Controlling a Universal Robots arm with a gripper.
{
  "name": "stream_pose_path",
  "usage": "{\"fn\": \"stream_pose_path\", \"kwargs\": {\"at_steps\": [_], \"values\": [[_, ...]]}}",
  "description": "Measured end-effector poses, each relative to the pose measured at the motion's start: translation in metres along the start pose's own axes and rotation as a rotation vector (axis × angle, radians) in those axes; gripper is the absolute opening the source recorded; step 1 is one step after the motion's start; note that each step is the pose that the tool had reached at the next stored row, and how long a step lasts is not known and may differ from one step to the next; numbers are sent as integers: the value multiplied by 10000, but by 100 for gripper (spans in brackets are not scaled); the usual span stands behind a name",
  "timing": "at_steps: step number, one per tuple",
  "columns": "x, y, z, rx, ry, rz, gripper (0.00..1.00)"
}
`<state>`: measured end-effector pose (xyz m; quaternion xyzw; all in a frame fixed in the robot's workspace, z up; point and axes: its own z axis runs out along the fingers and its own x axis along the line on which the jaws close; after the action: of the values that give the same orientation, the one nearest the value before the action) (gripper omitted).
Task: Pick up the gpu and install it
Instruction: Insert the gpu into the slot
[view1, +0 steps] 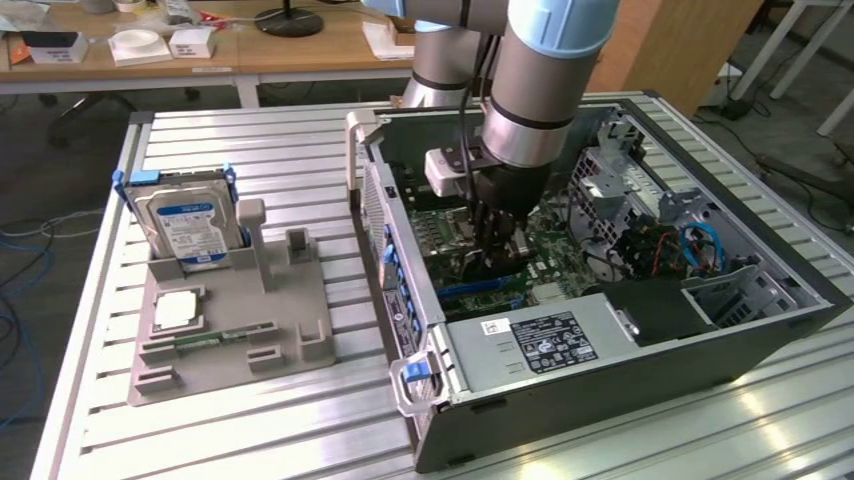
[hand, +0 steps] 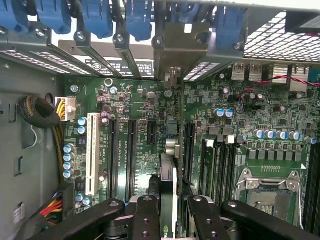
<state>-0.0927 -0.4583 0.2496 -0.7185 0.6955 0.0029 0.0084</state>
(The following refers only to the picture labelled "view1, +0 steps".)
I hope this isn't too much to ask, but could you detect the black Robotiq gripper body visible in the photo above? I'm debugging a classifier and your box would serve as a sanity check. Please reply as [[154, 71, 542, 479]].
[[474, 163, 553, 219]]

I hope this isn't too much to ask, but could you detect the black graphics card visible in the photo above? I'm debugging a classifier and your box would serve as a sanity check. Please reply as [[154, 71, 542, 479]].
[[432, 247, 533, 291]]

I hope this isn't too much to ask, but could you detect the green motherboard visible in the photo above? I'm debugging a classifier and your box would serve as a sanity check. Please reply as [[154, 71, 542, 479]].
[[404, 199, 603, 324]]

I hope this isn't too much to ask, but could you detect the blue expansion slot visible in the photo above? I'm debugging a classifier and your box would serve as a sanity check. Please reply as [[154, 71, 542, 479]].
[[432, 278, 510, 300]]

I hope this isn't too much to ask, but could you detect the perforated metal drive cage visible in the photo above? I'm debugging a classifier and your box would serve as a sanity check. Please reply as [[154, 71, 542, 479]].
[[570, 119, 677, 242]]

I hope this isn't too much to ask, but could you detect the grey power supply unit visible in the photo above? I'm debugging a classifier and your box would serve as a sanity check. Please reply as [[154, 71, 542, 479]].
[[444, 292, 642, 394]]

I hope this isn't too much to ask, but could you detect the open black PC case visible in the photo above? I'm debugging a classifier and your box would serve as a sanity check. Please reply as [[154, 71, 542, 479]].
[[344, 102, 854, 474]]

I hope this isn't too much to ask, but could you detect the grey disk bay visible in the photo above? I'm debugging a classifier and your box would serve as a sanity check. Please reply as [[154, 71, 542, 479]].
[[679, 264, 801, 329]]

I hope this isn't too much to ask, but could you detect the white paper stack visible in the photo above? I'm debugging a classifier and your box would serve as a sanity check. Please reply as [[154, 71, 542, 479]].
[[362, 20, 419, 61]]

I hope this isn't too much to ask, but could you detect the wooden cabinet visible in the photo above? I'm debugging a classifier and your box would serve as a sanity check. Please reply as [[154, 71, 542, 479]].
[[585, 0, 766, 117]]

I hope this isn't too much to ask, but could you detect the wooden desk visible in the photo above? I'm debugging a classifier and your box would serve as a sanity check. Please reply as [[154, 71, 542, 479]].
[[0, 0, 602, 109]]

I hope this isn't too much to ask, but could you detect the hard disk with blue caddy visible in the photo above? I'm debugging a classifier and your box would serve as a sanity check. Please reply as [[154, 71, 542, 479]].
[[112, 162, 246, 274]]

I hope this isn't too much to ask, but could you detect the grey parts rack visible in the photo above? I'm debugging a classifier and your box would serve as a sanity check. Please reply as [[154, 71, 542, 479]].
[[126, 197, 339, 407]]

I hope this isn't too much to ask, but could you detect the black round monitor stand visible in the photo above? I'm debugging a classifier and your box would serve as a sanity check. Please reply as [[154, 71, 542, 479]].
[[254, 0, 326, 39]]

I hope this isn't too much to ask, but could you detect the green RAM stick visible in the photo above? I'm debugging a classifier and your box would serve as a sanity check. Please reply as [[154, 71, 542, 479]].
[[174, 325, 254, 351]]

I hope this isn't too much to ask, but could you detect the silver CPU chip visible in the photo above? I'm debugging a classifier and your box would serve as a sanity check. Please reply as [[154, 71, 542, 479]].
[[151, 288, 206, 331]]

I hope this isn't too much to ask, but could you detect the small white labelled box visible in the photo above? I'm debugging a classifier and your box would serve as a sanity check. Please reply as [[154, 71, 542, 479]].
[[167, 26, 219, 60]]

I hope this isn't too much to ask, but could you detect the white moulded tray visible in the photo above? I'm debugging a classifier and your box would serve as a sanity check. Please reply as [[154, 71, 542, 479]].
[[107, 28, 175, 67]]

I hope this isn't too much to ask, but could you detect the black chair base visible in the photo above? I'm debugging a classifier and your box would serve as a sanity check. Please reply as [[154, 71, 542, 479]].
[[39, 87, 203, 147]]

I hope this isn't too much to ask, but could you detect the white box with dark lid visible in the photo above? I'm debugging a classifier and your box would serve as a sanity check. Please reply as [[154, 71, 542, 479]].
[[19, 30, 90, 65]]

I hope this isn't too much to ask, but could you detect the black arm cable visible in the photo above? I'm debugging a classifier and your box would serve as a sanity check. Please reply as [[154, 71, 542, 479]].
[[458, 29, 499, 226]]

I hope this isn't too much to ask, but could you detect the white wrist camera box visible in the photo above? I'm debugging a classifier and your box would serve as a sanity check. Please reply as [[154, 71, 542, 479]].
[[423, 148, 479, 198]]

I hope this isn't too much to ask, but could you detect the blue wire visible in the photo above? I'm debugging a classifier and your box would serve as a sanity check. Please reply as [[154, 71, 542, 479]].
[[679, 222, 730, 279]]

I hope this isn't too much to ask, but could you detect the white table frame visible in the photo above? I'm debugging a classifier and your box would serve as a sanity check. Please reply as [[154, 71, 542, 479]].
[[726, 0, 854, 137]]

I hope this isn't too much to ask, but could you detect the blue floor cable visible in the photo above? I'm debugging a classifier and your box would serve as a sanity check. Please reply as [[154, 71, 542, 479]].
[[0, 234, 56, 431]]

